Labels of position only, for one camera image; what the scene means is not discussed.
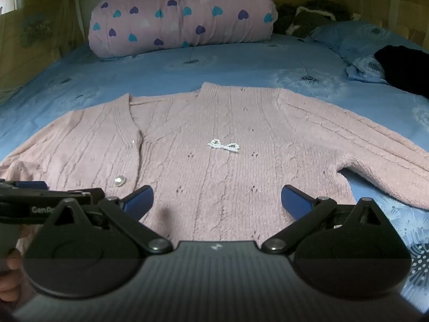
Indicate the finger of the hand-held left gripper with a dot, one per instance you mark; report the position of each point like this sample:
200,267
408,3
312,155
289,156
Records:
32,185

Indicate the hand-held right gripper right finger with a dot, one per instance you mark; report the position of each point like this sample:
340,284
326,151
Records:
295,202

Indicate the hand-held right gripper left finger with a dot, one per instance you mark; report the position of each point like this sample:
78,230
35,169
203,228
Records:
140,202

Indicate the pink knitted sweater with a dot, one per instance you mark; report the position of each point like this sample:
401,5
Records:
214,161

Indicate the person's left hand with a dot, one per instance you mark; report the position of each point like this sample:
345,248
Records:
11,280

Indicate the blue flower-print bed sheet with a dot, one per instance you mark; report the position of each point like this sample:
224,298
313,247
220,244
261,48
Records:
234,63

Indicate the blue pillow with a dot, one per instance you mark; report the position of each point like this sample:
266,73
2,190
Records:
352,40

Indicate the black cloth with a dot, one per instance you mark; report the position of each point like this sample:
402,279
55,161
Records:
407,68

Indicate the dark fuzzy cloth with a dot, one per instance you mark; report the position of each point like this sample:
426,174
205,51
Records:
308,18

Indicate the pink heart-print quilt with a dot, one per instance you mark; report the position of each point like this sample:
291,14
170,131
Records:
182,13

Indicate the wooden bed frame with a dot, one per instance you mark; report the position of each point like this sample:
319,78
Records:
363,8

